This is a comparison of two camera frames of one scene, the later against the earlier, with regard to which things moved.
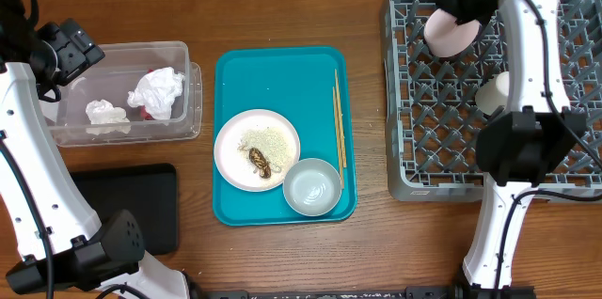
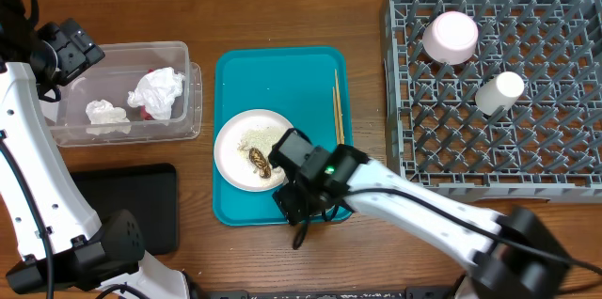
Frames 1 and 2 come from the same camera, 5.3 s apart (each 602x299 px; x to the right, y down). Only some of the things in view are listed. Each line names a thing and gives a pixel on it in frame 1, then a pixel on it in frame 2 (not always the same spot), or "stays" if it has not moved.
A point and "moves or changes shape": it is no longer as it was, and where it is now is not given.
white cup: [493, 93] stays
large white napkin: [156, 90] stays
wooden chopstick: [344, 157] stays
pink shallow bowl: [447, 37] moves or changes shape
